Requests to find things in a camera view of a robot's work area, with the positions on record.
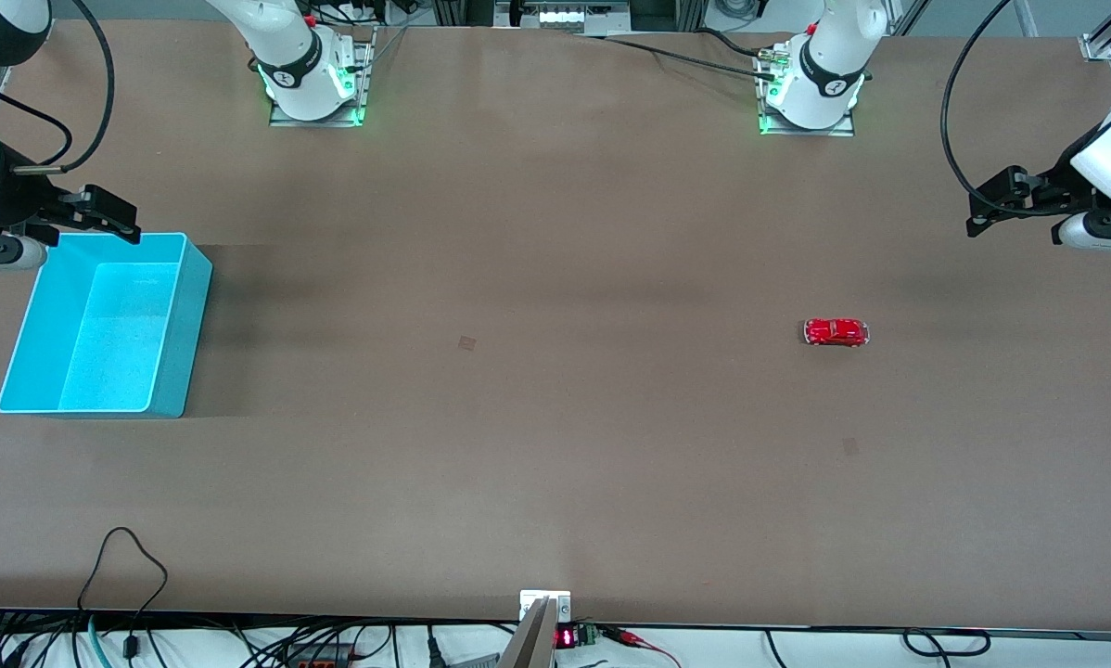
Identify red beetle toy car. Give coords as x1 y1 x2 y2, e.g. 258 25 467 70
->
803 317 871 349

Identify blue plastic box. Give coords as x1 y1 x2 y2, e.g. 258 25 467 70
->
0 232 214 419

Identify black orange power strip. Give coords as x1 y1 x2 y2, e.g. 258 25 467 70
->
282 643 358 668

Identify white lit rack device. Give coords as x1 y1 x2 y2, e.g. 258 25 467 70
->
494 0 632 36

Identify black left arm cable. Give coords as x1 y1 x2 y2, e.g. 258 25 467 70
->
941 0 1090 221

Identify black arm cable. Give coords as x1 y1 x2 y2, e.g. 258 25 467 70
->
941 0 1090 221
0 0 117 177

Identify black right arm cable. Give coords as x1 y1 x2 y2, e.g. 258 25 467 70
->
0 0 117 177

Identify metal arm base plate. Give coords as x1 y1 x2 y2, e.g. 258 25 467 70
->
757 46 857 138
268 26 377 129

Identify thin black looped cable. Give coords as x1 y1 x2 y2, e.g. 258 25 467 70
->
77 526 170 660

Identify short black table cable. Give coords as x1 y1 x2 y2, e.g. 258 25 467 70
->
696 26 772 57

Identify long black table cable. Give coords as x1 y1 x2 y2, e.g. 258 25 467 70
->
574 30 781 81

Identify dark frame post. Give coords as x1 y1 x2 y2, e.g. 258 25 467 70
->
431 0 495 28

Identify teal cable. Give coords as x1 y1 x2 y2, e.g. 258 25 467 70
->
86 614 114 668

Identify black coiled cable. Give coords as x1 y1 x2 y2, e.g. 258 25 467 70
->
901 628 993 658

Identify black cable bundle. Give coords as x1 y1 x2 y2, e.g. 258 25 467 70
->
226 620 401 668
0 609 85 668

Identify red clip lead wires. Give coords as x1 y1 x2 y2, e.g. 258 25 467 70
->
602 625 683 668

